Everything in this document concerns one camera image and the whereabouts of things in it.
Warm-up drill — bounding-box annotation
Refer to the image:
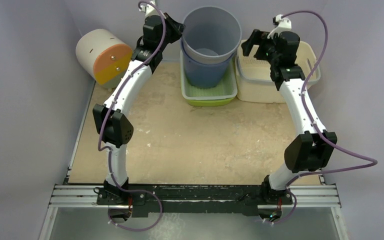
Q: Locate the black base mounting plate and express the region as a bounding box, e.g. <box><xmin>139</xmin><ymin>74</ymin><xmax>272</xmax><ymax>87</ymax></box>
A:
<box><xmin>93</xmin><ymin>182</ymin><xmax>293</xmax><ymax>222</ymax></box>

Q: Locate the grey plastic bucket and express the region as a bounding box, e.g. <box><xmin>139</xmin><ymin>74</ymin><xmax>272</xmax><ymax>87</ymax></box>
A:
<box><xmin>182</xmin><ymin>6</ymin><xmax>242</xmax><ymax>65</ymax></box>

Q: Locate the blue plastic bucket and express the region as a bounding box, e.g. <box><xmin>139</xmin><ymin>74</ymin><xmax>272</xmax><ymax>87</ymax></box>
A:
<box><xmin>180</xmin><ymin>42</ymin><xmax>234</xmax><ymax>89</ymax></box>

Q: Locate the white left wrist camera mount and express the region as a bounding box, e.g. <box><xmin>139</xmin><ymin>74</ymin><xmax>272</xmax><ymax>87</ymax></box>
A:
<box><xmin>138</xmin><ymin>0</ymin><xmax>159</xmax><ymax>18</ymax></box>

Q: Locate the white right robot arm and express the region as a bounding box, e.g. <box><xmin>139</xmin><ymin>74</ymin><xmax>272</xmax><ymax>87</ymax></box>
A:
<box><xmin>241</xmin><ymin>29</ymin><xmax>337</xmax><ymax>204</ymax></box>

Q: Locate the green and white tray basket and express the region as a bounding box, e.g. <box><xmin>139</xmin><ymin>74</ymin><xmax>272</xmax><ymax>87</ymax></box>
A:
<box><xmin>180</xmin><ymin>52</ymin><xmax>238</xmax><ymax>107</ymax></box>

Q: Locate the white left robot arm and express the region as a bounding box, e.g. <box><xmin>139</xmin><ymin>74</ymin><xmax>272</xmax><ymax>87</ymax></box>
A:
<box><xmin>92</xmin><ymin>13</ymin><xmax>186</xmax><ymax>205</ymax></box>

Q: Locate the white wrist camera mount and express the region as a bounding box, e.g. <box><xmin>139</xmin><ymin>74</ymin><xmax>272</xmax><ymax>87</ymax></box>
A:
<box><xmin>268</xmin><ymin>14</ymin><xmax>292</xmax><ymax>39</ymax></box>
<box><xmin>138</xmin><ymin>0</ymin><xmax>159</xmax><ymax>18</ymax></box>

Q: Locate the aluminium rail frame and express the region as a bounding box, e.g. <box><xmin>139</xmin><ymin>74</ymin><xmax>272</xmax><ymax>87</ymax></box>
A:
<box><xmin>40</xmin><ymin>81</ymin><xmax>348</xmax><ymax>240</ymax></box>

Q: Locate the cream perforated basket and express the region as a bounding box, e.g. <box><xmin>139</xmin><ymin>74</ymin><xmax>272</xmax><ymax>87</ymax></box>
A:
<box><xmin>234</xmin><ymin>41</ymin><xmax>317</xmax><ymax>104</ymax></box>

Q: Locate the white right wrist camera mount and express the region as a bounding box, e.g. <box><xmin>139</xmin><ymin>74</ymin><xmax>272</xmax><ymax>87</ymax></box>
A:
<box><xmin>268</xmin><ymin>14</ymin><xmax>292</xmax><ymax>39</ymax></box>

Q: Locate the round drawer box orange yellow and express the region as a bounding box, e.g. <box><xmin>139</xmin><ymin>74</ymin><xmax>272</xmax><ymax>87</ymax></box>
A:
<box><xmin>75</xmin><ymin>28</ymin><xmax>133</xmax><ymax>89</ymax></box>

